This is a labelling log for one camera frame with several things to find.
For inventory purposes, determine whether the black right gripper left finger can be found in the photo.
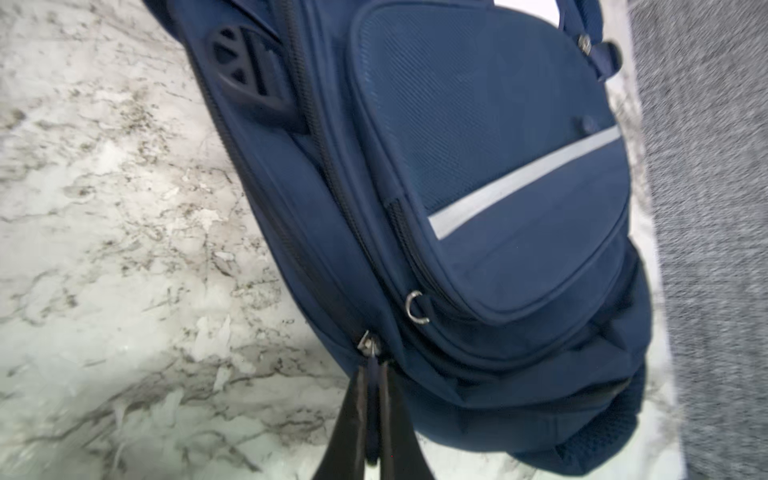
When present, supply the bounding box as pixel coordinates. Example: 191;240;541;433
312;367;368;480

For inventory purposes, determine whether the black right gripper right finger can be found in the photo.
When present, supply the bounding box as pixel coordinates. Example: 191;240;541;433
379;362;435;480

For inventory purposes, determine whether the navy blue backpack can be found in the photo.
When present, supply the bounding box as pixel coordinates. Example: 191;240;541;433
147;1;652;476

